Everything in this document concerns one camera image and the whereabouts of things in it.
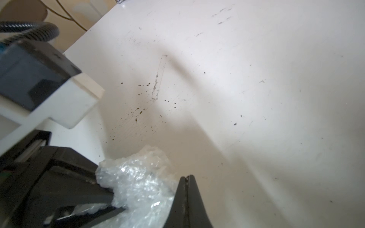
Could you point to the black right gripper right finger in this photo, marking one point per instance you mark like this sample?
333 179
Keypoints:
196 215

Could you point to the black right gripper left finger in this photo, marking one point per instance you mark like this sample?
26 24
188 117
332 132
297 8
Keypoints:
178 215

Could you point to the clear bubble wrap sheet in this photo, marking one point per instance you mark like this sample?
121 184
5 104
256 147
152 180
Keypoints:
143 184

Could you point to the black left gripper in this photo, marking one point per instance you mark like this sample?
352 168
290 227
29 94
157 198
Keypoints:
39 180

